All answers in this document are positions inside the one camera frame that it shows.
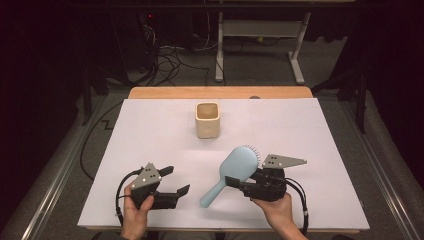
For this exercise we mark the white table sheet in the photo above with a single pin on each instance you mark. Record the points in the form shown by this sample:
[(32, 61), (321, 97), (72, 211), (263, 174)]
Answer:
[(316, 140)]

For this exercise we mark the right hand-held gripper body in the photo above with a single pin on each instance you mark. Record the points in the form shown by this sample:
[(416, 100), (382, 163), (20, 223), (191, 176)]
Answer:
[(270, 186)]

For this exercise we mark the white metal desk frame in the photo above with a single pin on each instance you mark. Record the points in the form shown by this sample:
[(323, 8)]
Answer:
[(260, 28)]

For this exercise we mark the light blue hairbrush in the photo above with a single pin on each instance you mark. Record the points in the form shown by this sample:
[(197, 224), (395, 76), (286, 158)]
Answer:
[(238, 163)]

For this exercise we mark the person's left hand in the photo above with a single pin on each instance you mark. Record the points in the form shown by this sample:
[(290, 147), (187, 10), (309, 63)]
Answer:
[(135, 221)]

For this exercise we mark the dark computer tower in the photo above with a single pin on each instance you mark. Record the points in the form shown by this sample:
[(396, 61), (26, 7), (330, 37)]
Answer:
[(133, 40)]

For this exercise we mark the black metal stand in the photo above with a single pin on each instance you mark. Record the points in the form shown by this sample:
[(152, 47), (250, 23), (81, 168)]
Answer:
[(361, 106), (87, 100)]

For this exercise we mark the small yellow-green ball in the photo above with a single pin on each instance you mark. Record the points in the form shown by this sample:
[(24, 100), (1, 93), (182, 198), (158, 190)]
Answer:
[(260, 39)]

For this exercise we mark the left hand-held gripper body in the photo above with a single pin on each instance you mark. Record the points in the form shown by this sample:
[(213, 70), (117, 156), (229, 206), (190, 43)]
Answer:
[(146, 185)]

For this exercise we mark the aluminium floor rail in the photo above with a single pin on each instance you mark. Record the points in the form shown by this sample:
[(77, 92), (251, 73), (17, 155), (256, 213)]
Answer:
[(63, 166), (380, 170)]

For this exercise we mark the person's right hand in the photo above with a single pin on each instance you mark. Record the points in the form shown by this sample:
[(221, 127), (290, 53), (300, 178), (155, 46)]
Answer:
[(280, 213)]

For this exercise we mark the beige square cup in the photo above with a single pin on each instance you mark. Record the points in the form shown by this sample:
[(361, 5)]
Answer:
[(207, 128)]

